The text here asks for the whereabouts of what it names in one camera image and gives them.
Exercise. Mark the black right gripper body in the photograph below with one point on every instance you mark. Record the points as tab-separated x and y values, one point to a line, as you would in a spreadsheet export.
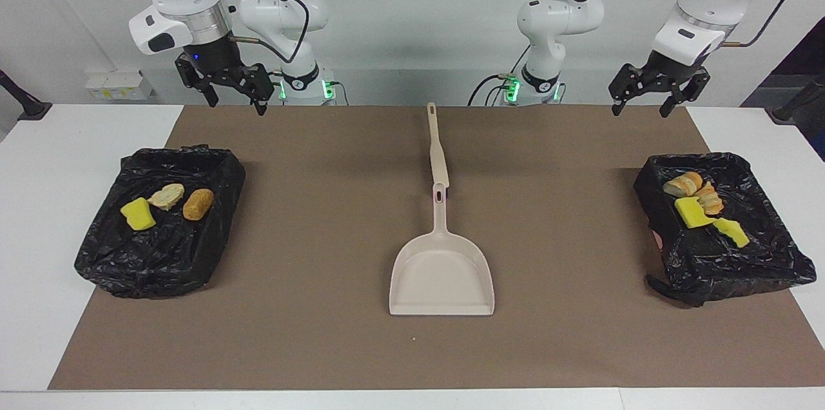
216	58

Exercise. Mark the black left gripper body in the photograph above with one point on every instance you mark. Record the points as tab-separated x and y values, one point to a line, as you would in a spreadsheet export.
667	69

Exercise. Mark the pale bread chunk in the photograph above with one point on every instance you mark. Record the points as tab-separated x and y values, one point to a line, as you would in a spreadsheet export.
166	196

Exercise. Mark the yellow sponge green backing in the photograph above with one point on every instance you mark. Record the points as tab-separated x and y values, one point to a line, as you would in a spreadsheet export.
138	214

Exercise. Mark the striped croissant bread piece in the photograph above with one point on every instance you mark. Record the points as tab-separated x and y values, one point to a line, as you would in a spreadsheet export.
682	185

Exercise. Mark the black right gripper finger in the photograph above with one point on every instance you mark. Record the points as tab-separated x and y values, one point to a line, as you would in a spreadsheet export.
192	75
263	89

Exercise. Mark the brown bread roll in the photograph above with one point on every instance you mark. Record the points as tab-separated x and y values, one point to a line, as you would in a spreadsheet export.
198	204

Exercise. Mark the dark background furniture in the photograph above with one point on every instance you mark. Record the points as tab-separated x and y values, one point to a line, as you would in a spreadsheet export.
805	55

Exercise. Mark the beige brush black bristles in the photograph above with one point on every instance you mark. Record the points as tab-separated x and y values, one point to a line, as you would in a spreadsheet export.
437	146

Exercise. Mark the black camera stand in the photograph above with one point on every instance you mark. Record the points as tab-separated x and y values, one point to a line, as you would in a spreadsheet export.
29	108
789	110

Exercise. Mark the beige plastic dustpan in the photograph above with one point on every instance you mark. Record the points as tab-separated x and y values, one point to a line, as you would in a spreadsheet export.
441	274

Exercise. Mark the small green yellow sponge piece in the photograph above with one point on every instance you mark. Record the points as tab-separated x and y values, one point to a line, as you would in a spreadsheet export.
731	233

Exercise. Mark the white wall socket box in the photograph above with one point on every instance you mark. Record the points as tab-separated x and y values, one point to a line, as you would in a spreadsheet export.
119	86

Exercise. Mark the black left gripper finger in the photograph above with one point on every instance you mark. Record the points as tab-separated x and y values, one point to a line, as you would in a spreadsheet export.
691	87
626	82

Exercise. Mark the small striped bread piece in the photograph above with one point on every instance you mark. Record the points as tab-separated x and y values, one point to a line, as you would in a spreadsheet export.
710	199

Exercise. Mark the black bag lined bin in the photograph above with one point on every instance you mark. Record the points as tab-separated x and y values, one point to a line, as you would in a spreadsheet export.
161	255

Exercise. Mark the black bag bin pink spot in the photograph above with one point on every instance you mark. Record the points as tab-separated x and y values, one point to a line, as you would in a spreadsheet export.
741	268

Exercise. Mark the brown table mat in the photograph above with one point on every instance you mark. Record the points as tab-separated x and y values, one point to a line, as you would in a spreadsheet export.
361	358

